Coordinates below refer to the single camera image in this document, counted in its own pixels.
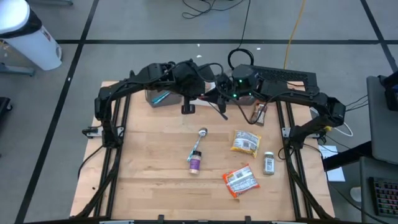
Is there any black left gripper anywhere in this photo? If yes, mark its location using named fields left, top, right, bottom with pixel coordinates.
left=174, top=60, right=215, bottom=114

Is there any teal silicone spoon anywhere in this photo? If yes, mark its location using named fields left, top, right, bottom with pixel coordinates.
left=151, top=90, right=172, bottom=105

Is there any silver spoon pale blue handle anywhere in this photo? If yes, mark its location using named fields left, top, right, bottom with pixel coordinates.
left=186, top=127, right=208, bottom=162

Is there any brown spice jar white label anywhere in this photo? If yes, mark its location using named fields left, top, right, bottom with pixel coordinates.
left=250, top=102, right=268, bottom=127

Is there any yellow ramen packet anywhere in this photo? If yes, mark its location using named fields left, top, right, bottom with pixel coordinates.
left=230, top=129, right=261, bottom=159

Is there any purple label spice jar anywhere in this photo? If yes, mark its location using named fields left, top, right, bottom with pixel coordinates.
left=189, top=150, right=203, bottom=175

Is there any grey label spice jar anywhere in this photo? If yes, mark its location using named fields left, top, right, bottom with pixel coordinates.
left=263, top=151, right=275, bottom=176

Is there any orange ramen packet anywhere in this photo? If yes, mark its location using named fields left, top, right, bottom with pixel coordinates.
left=222, top=164, right=261, bottom=199

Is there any black desk beam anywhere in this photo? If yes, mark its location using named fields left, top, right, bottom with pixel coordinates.
left=322, top=140, right=373, bottom=172

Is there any white paper sheet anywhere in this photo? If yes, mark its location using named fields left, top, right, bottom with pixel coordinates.
left=318, top=144, right=346, bottom=183

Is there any white trash can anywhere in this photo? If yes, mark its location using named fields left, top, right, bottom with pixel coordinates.
left=0, top=0, right=63, bottom=72

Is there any grey table foot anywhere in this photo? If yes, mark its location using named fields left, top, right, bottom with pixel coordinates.
left=0, top=62, right=34, bottom=77
left=26, top=0, right=75, bottom=6

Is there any black desktop device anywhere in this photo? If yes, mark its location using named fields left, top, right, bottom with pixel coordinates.
left=377, top=70, right=398, bottom=112

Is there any white computer mouse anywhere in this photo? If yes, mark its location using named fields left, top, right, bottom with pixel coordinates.
left=349, top=186, right=363, bottom=203

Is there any dark grey desk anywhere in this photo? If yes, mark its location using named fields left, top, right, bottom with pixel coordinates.
left=359, top=155, right=398, bottom=224

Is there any backlit black keyboard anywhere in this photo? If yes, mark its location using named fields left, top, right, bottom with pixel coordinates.
left=369, top=176, right=398, bottom=218

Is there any coiled black floor cable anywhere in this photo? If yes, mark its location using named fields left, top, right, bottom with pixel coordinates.
left=226, top=0, right=254, bottom=72

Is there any tangled black floor cable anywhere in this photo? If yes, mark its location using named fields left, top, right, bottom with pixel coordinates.
left=182, top=0, right=246, bottom=19

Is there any yellow floor cable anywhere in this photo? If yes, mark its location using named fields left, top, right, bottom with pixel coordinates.
left=283, top=0, right=307, bottom=70

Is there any black aluminium table frame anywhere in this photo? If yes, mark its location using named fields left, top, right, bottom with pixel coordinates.
left=74, top=70, right=335, bottom=224

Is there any white cable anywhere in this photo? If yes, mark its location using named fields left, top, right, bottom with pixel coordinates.
left=334, top=126, right=354, bottom=138

